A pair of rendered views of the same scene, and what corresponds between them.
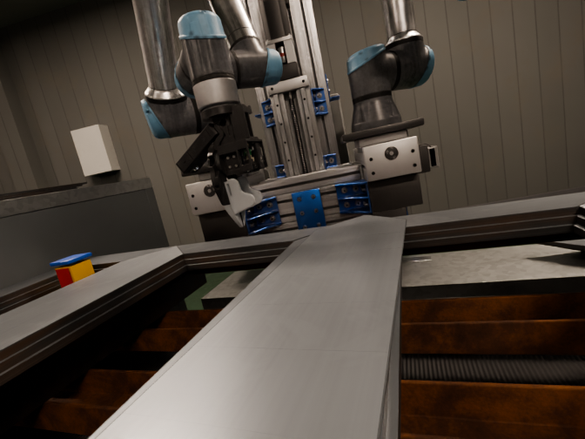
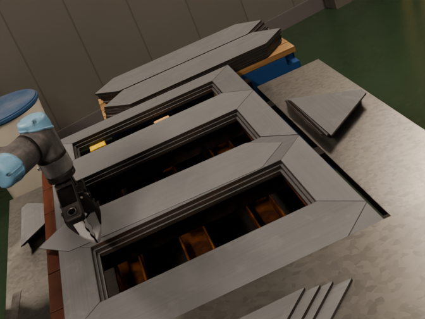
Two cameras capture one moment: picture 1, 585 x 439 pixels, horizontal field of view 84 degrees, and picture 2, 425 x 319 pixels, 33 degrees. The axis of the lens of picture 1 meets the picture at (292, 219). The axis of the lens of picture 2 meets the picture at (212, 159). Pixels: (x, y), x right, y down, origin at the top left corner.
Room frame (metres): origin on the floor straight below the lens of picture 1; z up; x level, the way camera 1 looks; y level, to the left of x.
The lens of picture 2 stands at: (0.97, 1.68, 1.76)
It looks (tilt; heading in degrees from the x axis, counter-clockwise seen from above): 26 degrees down; 245
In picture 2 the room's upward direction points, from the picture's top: 23 degrees counter-clockwise
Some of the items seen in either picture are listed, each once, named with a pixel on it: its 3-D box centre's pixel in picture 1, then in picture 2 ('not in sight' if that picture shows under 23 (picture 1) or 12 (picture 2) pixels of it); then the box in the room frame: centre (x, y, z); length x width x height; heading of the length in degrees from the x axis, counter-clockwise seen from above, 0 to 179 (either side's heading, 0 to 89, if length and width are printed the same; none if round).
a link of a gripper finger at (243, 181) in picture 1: (248, 199); (83, 227); (0.62, 0.07, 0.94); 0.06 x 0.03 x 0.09; 70
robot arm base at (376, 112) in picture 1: (373, 112); not in sight; (1.02, -0.31, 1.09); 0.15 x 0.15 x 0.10
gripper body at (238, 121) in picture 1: (232, 143); (70, 190); (0.60, 0.08, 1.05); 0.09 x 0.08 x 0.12; 70
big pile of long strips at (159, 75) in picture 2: not in sight; (188, 68); (-0.28, -0.85, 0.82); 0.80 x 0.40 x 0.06; 159
